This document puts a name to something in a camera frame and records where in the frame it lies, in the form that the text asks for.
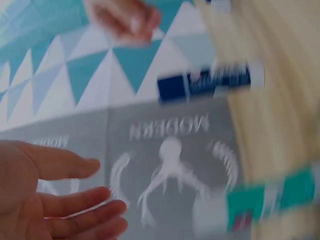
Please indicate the person's right hand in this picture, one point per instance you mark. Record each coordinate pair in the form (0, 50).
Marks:
(117, 17)

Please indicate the teal and white carton box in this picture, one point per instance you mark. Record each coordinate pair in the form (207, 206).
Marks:
(260, 205)

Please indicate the dark blue carton box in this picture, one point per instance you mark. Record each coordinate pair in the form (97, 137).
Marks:
(207, 80)

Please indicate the person's right fingers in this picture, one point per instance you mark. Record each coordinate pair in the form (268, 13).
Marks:
(140, 25)

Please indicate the person's left hand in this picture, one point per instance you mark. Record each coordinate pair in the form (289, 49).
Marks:
(22, 200)

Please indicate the person's left thumb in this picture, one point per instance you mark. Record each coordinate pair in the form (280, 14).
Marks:
(67, 166)

